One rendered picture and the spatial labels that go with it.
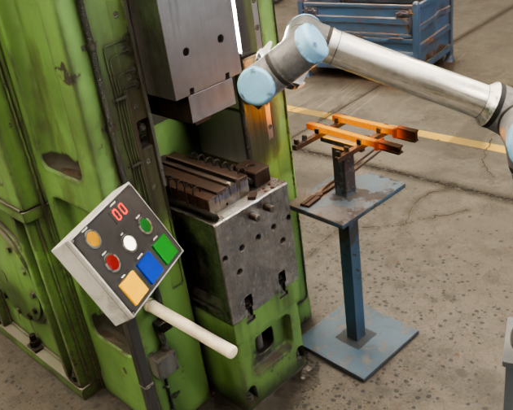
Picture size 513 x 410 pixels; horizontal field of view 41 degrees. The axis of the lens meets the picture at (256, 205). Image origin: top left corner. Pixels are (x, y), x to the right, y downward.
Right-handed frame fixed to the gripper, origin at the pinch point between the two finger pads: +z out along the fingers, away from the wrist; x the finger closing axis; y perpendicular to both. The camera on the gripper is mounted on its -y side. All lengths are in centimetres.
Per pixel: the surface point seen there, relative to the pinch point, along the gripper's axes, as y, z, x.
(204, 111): -33.9, 25.0, 13.8
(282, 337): -107, 59, -64
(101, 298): -73, -36, 0
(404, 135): -9, 67, -48
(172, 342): -119, 26, -27
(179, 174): -68, 43, 10
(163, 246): -63, -11, -4
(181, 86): -29.0, 17.1, 23.2
